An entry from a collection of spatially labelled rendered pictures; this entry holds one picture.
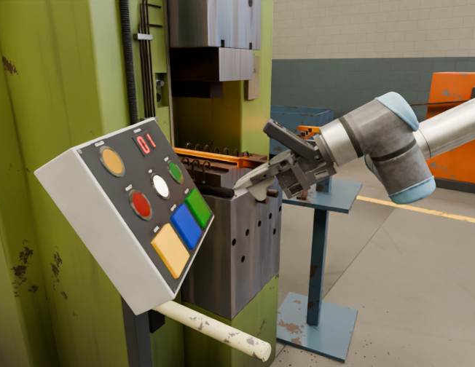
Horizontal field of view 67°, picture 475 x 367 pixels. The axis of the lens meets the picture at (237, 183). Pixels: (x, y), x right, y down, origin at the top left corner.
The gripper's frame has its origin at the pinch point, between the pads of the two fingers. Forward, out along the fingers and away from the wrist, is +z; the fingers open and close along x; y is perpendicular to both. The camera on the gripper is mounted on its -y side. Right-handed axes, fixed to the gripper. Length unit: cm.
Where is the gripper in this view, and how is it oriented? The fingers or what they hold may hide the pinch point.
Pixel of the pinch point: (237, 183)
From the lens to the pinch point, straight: 78.7
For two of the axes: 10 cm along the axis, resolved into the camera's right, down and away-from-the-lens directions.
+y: 5.0, 8.4, 2.1
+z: -8.6, 4.4, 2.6
